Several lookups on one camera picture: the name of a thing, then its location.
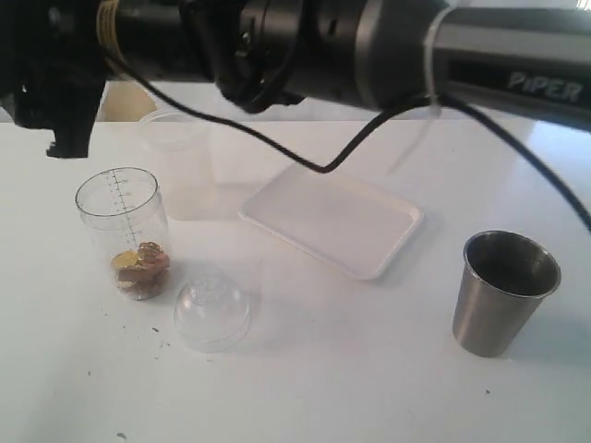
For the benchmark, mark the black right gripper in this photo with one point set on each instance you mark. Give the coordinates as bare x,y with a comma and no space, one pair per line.
52,70

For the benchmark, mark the brown almonds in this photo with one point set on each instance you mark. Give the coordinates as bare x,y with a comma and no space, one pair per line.
142,273

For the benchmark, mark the stainless steel cup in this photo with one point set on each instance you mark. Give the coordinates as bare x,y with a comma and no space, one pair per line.
506,277

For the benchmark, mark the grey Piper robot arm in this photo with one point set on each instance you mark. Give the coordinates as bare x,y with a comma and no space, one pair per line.
367,54

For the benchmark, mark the clear plastic shaker cup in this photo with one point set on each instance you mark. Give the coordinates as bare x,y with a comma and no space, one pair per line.
121,208

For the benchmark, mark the clear domed shaker lid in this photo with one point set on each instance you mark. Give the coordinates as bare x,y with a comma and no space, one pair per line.
212,313

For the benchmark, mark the translucent plastic container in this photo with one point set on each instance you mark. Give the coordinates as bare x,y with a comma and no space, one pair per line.
179,147

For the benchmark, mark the white rectangular tray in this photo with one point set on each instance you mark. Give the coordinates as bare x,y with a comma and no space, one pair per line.
342,221

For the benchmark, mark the white zip tie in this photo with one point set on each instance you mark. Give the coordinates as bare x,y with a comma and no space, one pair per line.
433,97

